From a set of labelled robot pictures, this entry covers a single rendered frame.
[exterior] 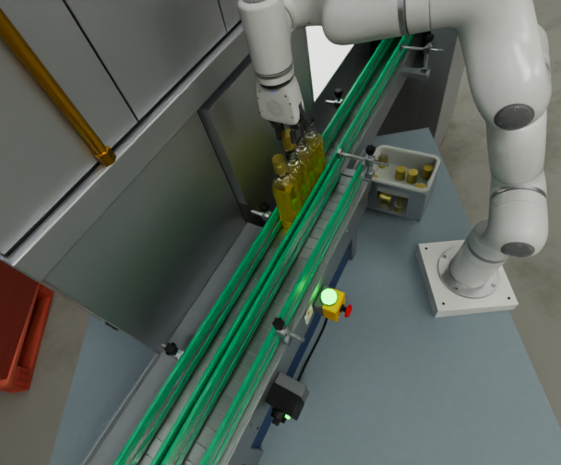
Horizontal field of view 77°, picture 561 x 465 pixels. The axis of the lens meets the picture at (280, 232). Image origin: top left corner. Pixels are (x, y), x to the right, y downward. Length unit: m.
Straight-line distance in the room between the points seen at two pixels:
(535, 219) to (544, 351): 1.33
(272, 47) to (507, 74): 0.40
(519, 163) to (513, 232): 0.18
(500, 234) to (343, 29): 0.58
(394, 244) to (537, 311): 1.08
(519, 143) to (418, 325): 0.69
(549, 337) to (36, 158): 2.19
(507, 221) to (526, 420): 0.59
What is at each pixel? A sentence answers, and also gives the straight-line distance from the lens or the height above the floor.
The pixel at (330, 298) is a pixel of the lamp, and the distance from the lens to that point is 1.01.
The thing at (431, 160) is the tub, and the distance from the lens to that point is 1.37.
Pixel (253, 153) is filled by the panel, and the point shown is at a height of 1.27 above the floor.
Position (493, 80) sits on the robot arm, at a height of 1.58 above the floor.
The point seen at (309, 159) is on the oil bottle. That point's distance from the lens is 1.03.
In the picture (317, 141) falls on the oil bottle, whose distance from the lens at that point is 1.06.
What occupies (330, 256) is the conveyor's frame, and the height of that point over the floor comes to 1.05.
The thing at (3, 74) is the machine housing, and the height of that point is 1.75.
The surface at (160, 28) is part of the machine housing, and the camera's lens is 0.79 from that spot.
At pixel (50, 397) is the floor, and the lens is 2.61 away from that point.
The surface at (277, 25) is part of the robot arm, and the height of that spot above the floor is 1.64.
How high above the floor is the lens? 1.95
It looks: 54 degrees down
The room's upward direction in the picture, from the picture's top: 17 degrees counter-clockwise
